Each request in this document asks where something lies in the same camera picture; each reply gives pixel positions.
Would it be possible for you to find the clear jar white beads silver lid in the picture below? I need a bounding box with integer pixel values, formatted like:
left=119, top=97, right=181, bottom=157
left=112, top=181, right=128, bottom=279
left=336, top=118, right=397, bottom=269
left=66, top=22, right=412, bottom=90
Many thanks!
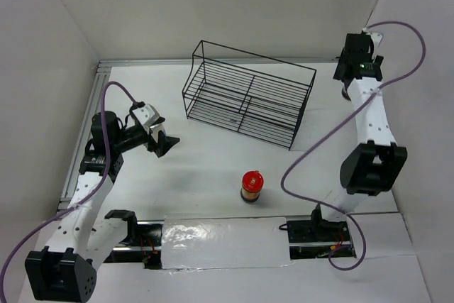
left=149, top=123, right=166, bottom=147

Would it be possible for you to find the red lid sauce jar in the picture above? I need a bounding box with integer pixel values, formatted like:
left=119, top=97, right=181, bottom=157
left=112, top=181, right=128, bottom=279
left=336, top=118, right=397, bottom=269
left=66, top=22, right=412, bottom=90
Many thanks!
left=240, top=170, right=265, bottom=203
left=341, top=86, right=351, bottom=101

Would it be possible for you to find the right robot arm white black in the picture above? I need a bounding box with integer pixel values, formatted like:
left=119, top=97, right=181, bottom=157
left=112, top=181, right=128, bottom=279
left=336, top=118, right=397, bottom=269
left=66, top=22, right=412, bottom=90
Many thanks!
left=309, top=33, right=407, bottom=244

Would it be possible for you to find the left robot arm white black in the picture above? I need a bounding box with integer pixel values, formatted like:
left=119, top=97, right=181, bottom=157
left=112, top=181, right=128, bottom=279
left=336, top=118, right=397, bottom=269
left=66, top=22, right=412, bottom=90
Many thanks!
left=25, top=104, right=179, bottom=302

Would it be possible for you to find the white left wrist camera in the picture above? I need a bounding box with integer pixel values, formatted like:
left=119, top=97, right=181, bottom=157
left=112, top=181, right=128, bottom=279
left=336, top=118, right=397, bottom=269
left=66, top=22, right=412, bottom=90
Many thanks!
left=131, top=104, right=160, bottom=133

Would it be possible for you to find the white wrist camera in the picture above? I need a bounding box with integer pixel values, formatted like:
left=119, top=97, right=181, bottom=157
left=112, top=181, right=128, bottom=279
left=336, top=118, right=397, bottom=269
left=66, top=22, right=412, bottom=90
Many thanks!
left=362, top=28, right=383, bottom=48
left=131, top=104, right=160, bottom=133

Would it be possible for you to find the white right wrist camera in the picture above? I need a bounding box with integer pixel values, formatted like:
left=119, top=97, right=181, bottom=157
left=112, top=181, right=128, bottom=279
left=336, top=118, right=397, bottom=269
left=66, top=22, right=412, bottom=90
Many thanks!
left=362, top=28, right=383, bottom=48

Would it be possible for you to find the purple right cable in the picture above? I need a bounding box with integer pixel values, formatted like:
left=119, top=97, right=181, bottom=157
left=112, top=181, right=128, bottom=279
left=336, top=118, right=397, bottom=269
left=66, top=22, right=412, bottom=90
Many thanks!
left=280, top=21, right=426, bottom=272

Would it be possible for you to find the purple cable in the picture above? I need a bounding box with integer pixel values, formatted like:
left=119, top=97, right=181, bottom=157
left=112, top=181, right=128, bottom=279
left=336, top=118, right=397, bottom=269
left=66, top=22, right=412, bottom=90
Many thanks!
left=0, top=82, right=141, bottom=303
left=280, top=21, right=426, bottom=272

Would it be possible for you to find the aluminium frame rail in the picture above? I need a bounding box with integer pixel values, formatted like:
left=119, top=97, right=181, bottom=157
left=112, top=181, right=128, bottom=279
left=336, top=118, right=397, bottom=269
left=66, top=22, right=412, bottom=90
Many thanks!
left=58, top=57, right=350, bottom=211

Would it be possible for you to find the black wire rack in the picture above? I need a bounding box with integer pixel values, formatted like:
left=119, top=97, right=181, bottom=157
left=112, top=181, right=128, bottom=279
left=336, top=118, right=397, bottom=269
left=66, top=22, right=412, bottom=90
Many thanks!
left=182, top=40, right=317, bottom=150

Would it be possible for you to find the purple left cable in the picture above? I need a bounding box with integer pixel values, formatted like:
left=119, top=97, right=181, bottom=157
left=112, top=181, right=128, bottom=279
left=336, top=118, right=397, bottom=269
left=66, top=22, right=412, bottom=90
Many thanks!
left=0, top=82, right=141, bottom=303

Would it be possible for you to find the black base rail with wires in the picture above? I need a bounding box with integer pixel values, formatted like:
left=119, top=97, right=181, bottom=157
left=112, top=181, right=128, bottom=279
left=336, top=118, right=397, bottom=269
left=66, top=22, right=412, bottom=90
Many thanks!
left=105, top=217, right=355, bottom=270

